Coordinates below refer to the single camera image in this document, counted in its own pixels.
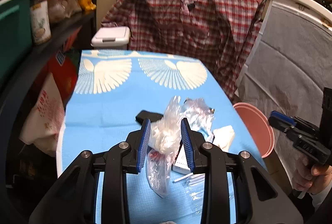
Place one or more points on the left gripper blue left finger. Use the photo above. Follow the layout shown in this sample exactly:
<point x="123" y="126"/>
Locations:
<point x="142" y="144"/>

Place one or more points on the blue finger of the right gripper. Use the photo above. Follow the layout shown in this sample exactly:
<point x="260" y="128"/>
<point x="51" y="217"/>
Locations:
<point x="281" y="122"/>

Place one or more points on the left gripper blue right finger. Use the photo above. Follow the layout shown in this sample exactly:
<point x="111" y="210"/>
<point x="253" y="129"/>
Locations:
<point x="187" y="145"/>

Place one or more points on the clear plastic bag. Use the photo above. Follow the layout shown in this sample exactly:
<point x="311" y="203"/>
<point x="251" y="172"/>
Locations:
<point x="164" y="142"/>

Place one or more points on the white forearm sleeve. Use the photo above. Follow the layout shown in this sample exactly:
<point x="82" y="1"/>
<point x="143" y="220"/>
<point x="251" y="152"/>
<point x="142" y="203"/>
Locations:
<point x="317" y="199"/>

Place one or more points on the pink plastic trash bin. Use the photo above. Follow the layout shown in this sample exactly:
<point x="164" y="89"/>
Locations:
<point x="258" y="126"/>

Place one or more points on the person's right hand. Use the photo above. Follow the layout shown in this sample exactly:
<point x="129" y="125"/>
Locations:
<point x="314" y="179"/>

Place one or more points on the clear plastic wrapper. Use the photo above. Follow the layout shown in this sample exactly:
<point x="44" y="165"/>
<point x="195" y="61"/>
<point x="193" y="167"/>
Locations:
<point x="199" y="115"/>

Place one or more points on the black red sauce packet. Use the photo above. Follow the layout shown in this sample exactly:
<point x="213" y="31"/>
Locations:
<point x="144" y="114"/>

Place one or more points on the white crumpled tissue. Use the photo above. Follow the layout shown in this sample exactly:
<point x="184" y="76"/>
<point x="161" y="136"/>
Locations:
<point x="223" y="137"/>

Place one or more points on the grey quilted cover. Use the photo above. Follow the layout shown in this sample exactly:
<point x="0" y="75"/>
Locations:
<point x="290" y="63"/>

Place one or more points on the blue tablecloth with white wings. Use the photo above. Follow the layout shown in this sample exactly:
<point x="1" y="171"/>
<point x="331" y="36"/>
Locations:
<point x="114" y="86"/>

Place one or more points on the white bag with red print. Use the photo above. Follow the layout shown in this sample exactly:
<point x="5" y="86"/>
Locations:
<point x="43" y="124"/>

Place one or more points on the white lidded plastic bin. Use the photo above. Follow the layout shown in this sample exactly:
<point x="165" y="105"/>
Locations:
<point x="111" y="38"/>

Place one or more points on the red white plaid shirt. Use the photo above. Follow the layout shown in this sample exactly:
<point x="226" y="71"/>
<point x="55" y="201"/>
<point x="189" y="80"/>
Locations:
<point x="220" y="33"/>

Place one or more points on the black metal shelf rack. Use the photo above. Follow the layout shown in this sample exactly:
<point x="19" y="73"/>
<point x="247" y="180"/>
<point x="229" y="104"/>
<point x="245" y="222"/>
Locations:
<point x="21" y="75"/>

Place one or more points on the yellow toy figure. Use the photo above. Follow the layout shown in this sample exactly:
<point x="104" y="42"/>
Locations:
<point x="87" y="5"/>

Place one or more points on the labelled glass jar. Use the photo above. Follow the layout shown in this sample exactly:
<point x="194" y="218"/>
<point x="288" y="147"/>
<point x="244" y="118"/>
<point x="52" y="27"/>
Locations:
<point x="39" y="19"/>

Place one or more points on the teal storage box white lid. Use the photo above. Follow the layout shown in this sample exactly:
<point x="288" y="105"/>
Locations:
<point x="15" y="32"/>

